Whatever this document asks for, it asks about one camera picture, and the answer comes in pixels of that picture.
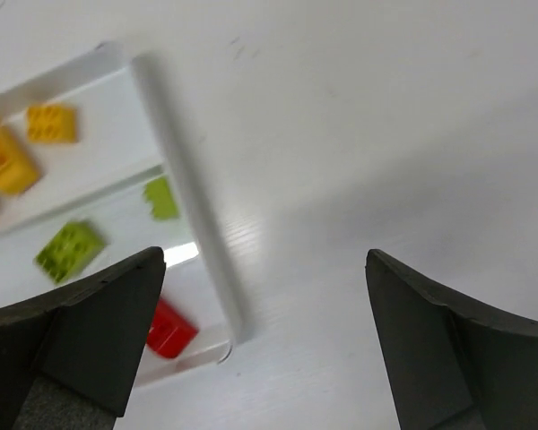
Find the small yellow lego brick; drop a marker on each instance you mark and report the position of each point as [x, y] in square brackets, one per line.
[51, 123]

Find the red lego piece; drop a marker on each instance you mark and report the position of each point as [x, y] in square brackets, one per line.
[170, 332]

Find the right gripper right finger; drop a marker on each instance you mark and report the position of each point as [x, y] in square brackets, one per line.
[453, 362]

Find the yellow long lego brick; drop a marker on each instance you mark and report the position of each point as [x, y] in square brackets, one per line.
[18, 171]

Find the green yellow lego stack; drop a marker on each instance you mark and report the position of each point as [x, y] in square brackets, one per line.
[70, 251]

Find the white divided tray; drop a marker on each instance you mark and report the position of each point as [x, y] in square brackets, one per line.
[126, 139]

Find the small green lego brick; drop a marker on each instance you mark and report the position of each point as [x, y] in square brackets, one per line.
[157, 193]

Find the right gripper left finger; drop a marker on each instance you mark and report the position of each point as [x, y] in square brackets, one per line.
[69, 357]

